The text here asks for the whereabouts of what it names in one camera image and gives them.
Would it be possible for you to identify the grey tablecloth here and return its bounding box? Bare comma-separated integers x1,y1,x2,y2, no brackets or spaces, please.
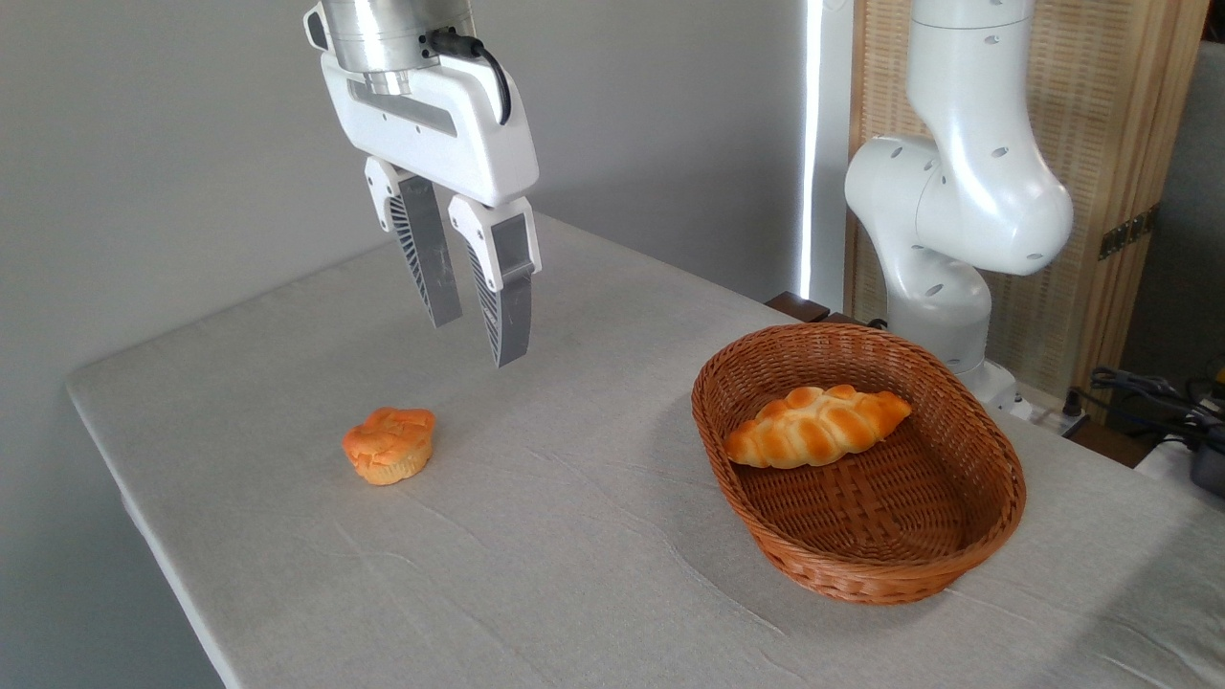
65,201,1225,689

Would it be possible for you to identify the wooden bamboo folding screen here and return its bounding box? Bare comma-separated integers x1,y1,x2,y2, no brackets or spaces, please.
847,0,1212,398

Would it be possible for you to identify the braided golden bread loaf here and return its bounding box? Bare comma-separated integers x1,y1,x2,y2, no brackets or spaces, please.
724,385,912,470

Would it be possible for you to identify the orange muffin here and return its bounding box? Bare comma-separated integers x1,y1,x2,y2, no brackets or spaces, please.
342,407,436,486

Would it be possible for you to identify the dark wooden furniture corner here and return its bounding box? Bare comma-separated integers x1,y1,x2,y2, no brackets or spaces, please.
764,292,832,323

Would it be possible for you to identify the brass screen hinge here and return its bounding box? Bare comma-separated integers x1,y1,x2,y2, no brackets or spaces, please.
1098,204,1161,261

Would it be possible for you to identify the black cable bundle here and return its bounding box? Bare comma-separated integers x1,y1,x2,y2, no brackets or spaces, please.
1064,367,1225,451

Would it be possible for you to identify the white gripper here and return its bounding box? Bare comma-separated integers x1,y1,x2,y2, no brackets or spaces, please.
321,53,543,368

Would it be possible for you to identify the brown wicker basket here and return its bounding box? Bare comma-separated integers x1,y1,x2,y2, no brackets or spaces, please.
691,322,1027,606

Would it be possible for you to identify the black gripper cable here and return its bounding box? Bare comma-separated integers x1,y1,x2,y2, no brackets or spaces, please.
426,29,513,125

